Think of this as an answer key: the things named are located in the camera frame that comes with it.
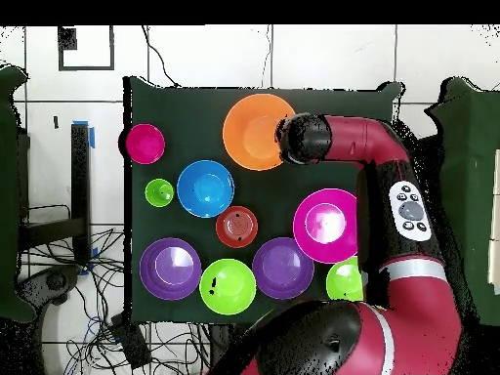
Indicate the purple plastic bowl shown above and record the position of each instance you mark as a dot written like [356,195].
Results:
[170,268]
[282,268]

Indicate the large orange plastic bowl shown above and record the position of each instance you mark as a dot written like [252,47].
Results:
[246,133]

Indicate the large pink plastic bowl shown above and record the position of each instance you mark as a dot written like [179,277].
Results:
[324,226]

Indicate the green plastic bowl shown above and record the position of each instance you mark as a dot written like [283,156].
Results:
[343,281]
[227,286]

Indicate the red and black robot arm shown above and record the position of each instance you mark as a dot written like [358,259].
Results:
[359,136]

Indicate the small orange-red plastic bowl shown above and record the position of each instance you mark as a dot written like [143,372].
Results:
[236,226]

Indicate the blue plastic bowl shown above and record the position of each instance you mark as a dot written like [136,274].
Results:
[205,188]

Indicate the green plastic cup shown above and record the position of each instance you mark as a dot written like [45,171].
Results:
[159,192]

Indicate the dark green tablecloth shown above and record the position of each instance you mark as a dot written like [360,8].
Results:
[187,109]

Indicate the small red-pink plastic bowl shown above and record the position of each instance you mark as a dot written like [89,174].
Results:
[145,143]

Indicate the black stand with blue tape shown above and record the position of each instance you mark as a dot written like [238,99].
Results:
[80,175]

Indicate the black power strip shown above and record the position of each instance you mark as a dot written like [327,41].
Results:
[131,343]

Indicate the green-covered side table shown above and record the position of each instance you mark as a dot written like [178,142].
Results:
[476,117]
[8,195]

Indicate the white panel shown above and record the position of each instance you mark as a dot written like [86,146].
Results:
[495,218]

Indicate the black square floor frame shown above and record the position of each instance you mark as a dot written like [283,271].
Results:
[67,39]

